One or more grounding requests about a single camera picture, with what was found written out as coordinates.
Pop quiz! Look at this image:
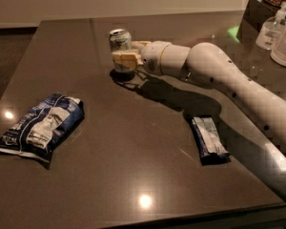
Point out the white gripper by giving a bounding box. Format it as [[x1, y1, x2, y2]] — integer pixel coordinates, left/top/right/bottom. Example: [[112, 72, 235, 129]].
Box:
[[112, 41, 171, 75]]

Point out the black box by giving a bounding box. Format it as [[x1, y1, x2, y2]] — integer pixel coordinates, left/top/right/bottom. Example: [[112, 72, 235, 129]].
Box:
[[236, 0, 278, 45]]

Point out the small blue snack packet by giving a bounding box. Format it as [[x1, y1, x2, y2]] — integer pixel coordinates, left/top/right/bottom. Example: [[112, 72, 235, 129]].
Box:
[[187, 115, 230, 165]]

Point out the large blue chip bag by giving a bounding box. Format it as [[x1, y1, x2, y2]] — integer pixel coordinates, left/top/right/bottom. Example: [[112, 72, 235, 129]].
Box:
[[0, 93, 85, 163]]

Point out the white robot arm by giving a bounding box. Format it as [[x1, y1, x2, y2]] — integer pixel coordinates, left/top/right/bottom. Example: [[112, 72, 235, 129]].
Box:
[[112, 41, 286, 152]]

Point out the green and silver 7up can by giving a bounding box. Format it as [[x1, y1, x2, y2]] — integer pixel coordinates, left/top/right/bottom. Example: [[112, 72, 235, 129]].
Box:
[[109, 29, 132, 73]]

